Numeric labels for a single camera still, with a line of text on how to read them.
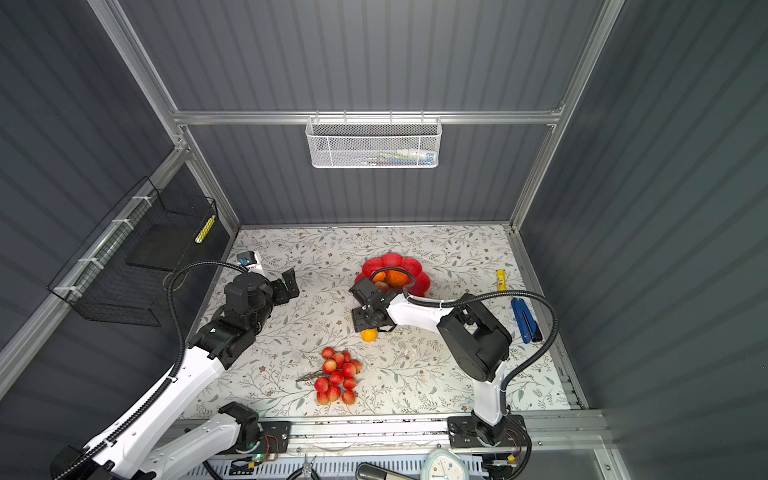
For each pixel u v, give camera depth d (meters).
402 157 0.93
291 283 0.69
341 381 0.78
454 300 0.53
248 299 0.55
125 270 0.72
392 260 1.04
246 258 0.64
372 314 0.72
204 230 0.82
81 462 0.37
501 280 1.02
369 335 0.87
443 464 0.68
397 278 0.97
